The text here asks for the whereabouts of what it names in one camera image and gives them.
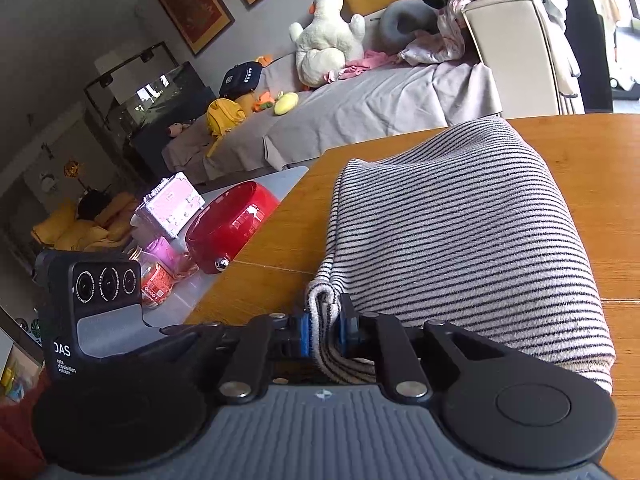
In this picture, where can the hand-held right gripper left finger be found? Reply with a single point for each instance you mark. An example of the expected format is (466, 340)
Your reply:
(303, 335)

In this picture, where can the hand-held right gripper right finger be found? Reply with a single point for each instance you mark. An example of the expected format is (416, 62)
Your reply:
(345, 332)

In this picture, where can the grey striped sweater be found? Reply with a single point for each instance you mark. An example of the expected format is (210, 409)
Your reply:
(450, 235)

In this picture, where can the pink jar with red label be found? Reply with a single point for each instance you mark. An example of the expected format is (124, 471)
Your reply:
(157, 280)

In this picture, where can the yellow armchair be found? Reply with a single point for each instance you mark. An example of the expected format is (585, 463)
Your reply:
(65, 230)

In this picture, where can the pink metal-edged case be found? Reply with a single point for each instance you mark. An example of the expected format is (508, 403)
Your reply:
(165, 207)

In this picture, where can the orange round ornament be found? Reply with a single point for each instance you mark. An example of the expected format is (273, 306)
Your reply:
(71, 167)

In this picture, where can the small pink plush toy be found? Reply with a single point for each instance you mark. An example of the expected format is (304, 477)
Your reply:
(175, 130)

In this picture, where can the grey sofa cover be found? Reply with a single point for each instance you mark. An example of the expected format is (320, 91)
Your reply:
(350, 110)

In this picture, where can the yellow-green plush toy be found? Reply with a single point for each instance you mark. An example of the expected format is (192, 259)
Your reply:
(286, 103)

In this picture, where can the yellow plush toy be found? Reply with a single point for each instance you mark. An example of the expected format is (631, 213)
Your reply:
(225, 115)

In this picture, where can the black glass fish tank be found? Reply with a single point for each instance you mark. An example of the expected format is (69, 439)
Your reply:
(165, 105)

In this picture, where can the orange plush toy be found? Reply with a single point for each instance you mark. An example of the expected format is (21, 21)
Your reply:
(261, 102)

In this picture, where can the pink cloth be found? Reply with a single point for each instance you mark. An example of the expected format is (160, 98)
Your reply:
(370, 60)

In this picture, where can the white plush duck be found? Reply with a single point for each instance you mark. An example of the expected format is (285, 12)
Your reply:
(325, 40)

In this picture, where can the grey neck pillow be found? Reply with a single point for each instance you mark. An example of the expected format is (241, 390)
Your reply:
(395, 20)

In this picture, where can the beige sofa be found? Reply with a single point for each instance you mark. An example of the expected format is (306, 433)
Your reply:
(510, 60)

